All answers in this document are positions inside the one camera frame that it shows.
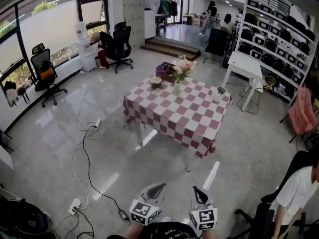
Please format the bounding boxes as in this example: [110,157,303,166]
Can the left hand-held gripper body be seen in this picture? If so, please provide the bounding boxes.
[129,198,160,226]

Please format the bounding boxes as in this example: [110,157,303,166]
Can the grey locker cabinet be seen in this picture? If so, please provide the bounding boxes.
[121,0,147,52]

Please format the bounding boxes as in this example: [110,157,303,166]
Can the black office chair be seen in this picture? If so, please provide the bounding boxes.
[107,21,134,74]
[234,150,319,239]
[30,43,68,109]

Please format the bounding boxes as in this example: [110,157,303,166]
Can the white desk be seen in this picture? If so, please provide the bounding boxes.
[222,51,264,112]

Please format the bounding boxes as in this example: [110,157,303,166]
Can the clothes rack with jackets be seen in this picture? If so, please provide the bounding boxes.
[158,0,179,17]

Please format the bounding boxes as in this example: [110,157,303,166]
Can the white cabinet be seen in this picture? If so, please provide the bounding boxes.
[144,8,157,39]

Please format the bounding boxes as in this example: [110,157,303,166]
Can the person's black printed shirt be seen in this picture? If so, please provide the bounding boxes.
[107,222,200,239]

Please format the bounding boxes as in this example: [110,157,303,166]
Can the person's left forearm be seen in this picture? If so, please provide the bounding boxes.
[123,224,148,239]

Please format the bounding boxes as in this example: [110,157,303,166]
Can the black visitor chair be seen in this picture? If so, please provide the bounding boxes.
[203,28,229,68]

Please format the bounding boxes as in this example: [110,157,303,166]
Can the brown wooden steps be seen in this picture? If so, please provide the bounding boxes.
[140,37,201,61]

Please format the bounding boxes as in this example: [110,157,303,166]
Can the pink cloth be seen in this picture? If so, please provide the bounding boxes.
[288,85,319,135]

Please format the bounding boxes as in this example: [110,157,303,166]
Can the white shelf rack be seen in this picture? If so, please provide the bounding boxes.
[235,0,319,107]

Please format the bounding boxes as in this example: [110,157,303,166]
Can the black backpack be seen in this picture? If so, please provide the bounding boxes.
[0,197,49,239]

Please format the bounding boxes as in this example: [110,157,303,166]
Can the yellow hoop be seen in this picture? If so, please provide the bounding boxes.
[263,75,276,91]

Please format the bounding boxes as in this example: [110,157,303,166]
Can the orange cushion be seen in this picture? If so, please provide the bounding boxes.
[39,66,55,81]

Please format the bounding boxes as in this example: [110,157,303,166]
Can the rows of black white cases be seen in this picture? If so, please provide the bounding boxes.
[239,0,316,99]

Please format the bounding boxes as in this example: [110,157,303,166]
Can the black cable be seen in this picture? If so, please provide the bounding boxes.
[82,125,123,213]

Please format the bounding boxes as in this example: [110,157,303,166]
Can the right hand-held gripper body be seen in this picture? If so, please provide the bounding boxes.
[190,207,218,231]

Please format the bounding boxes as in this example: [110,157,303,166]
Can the pink artificial flowers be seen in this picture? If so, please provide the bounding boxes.
[172,55,195,84]

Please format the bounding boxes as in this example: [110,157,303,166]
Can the small white bin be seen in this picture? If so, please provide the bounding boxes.
[211,85,228,103]

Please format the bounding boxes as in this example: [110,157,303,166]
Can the wire frame stool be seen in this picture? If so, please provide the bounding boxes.
[236,78,264,115]

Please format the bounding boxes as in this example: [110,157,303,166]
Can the water dispenser bottle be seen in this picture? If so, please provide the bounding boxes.
[74,21,88,42]

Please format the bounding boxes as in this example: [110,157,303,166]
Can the white water dispenser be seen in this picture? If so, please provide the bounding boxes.
[76,40,98,72]

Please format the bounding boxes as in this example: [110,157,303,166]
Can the brown wooden organizer box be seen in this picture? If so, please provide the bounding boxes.
[156,61,179,84]

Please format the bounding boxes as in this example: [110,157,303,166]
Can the white cable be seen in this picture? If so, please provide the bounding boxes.
[74,70,102,131]
[71,133,97,210]

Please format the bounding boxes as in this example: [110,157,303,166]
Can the person's right forearm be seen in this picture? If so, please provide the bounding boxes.
[201,229,218,239]

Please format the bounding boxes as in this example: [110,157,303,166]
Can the checkered cloth covered table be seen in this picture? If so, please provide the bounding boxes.
[123,73,232,173]

